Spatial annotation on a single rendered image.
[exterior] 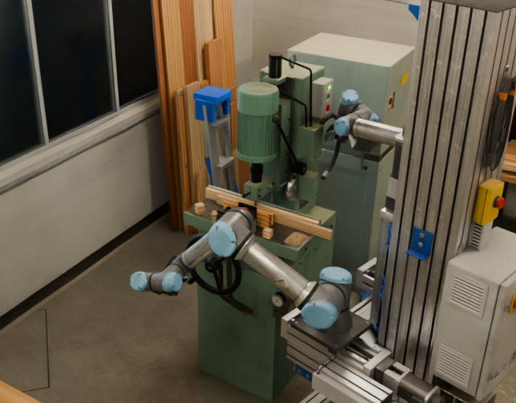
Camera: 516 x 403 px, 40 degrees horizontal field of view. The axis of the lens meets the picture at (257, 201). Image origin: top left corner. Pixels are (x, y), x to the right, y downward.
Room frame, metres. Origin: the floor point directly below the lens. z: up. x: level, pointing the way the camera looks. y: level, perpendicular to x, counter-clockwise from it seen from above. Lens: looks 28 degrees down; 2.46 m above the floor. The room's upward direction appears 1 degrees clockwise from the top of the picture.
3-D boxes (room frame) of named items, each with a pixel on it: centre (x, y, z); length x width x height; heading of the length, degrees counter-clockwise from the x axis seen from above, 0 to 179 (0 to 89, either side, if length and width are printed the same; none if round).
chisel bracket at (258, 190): (2.84, 0.00, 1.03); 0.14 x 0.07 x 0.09; 149
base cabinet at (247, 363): (2.93, -0.05, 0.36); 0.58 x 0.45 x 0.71; 149
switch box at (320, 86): (3.03, -0.28, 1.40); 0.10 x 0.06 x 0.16; 149
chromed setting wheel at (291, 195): (2.87, -0.17, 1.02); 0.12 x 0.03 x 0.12; 149
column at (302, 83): (3.08, -0.14, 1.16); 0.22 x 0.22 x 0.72; 59
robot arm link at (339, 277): (2.14, -0.29, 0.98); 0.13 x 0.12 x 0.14; 157
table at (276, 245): (2.73, 0.05, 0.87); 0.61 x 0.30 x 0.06; 59
